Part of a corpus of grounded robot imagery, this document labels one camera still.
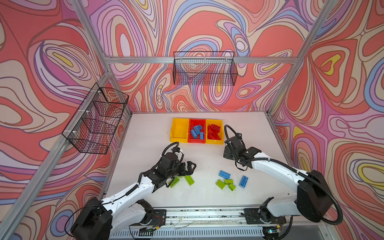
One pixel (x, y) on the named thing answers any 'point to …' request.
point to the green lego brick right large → (220, 184)
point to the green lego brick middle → (189, 180)
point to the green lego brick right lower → (231, 187)
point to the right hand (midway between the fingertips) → (232, 155)
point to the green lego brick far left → (175, 181)
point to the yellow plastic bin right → (219, 123)
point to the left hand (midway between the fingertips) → (192, 165)
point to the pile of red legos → (213, 130)
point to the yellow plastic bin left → (180, 130)
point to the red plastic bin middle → (193, 122)
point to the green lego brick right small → (228, 181)
